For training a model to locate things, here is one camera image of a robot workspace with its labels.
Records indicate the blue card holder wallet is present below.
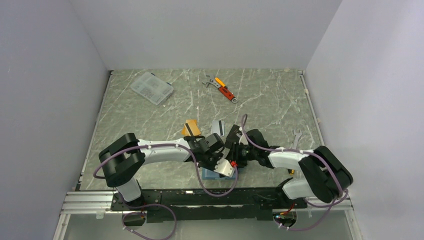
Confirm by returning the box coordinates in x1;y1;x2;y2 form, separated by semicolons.
201;168;236;180

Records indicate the black card case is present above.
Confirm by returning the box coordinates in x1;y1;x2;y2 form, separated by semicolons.
224;124;245;150

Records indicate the silver grey card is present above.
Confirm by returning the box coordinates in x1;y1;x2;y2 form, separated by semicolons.
211;120;225;137

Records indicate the orange credit cards stack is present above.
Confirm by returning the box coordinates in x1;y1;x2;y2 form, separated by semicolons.
181;119;202;137

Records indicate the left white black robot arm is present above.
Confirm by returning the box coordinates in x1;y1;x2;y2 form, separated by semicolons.
98;133;235;210

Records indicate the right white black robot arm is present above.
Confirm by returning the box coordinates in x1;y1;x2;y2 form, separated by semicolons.
225;125;354;208

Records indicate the yellow black small tool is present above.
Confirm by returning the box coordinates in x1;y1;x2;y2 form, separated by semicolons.
287;168;295;176

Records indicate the silver open-end wrench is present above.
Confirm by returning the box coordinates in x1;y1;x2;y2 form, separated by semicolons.
292;129;303;149

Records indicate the red adjustable wrench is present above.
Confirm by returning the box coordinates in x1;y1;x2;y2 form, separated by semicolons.
202;73;238;104

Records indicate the clear plastic organizer box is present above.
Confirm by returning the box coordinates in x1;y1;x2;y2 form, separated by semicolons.
130;72;174;105

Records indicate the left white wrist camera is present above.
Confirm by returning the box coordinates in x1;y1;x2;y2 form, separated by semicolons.
213;158;235;178

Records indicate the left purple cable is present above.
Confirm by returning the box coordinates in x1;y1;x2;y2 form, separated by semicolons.
92;143;239;240

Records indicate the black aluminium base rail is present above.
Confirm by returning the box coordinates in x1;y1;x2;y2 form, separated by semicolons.
60;187;354;223

